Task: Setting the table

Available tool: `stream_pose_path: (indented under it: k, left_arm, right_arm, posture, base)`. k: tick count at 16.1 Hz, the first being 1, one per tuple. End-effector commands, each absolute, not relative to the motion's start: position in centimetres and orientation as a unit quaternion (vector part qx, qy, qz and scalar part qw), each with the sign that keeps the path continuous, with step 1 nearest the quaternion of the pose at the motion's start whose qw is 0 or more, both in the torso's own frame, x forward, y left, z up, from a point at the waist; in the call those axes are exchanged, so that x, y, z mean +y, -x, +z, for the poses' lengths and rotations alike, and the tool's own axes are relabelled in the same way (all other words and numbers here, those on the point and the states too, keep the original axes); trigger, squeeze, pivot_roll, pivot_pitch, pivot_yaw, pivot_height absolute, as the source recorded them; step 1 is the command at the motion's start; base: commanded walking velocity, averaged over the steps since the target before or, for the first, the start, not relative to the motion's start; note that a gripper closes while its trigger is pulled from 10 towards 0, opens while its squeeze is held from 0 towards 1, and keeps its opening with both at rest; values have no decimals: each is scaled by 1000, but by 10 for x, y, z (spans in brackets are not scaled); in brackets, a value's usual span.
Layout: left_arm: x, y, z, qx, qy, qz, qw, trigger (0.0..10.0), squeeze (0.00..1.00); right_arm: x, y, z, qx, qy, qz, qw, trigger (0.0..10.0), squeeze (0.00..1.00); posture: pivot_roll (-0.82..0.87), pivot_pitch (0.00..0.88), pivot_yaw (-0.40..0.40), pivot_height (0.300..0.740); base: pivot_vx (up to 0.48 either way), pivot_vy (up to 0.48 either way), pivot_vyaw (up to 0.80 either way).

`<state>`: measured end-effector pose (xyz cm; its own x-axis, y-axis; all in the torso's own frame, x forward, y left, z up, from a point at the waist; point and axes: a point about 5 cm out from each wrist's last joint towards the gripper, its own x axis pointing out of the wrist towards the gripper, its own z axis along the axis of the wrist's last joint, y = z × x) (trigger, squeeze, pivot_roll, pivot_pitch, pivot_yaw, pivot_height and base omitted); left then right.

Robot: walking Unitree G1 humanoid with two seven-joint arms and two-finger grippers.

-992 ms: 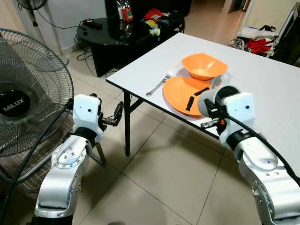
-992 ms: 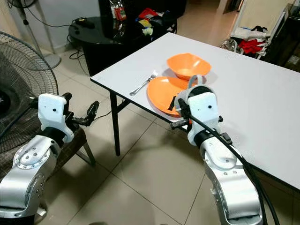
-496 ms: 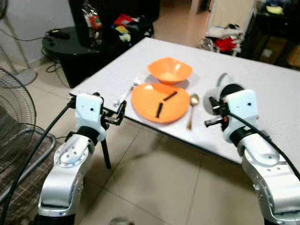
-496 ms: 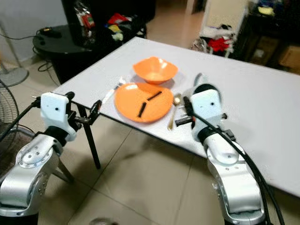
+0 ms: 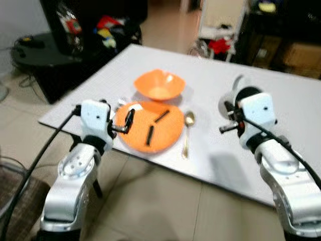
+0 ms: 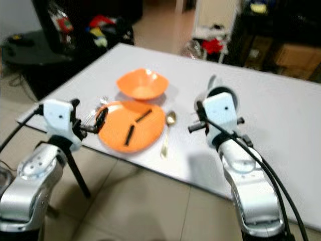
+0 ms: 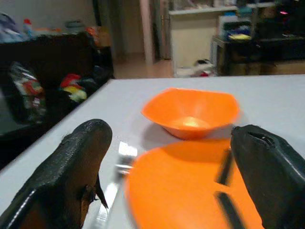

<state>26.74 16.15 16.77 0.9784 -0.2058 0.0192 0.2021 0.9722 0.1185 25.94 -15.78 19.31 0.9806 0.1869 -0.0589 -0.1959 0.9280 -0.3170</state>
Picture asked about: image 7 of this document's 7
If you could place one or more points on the dark sofa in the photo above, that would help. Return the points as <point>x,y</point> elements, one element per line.
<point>47,78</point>

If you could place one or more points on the orange plastic plate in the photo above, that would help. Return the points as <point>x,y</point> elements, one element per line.
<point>181,188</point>

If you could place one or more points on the dark low cabinet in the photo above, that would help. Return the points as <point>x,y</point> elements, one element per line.
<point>262,56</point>

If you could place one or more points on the colourful snack bag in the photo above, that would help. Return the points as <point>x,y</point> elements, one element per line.
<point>28,93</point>

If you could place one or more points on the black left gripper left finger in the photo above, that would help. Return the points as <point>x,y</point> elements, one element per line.
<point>64,167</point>

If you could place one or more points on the orange plastic bowl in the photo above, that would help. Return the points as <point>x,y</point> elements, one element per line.
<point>190,112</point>

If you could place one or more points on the red yellow plush toy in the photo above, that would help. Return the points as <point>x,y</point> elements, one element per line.
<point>74,88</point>

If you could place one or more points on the black chopstick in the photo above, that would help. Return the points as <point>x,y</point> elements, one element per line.
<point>230,211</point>
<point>226,168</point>

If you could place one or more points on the white red item on floor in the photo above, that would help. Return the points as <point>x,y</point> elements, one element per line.
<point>202,68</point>

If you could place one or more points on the white kitchen counter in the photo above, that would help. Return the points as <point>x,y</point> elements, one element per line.
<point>193,40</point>

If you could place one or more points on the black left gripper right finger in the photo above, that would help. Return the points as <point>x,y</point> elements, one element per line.
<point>269,171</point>

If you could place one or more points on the yellow paper stack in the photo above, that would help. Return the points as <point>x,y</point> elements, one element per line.
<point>239,37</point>

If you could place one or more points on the silver metal fork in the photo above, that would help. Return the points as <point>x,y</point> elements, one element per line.
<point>119,171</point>

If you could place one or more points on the white bottle red cap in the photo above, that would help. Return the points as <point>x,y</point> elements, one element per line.
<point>27,27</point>

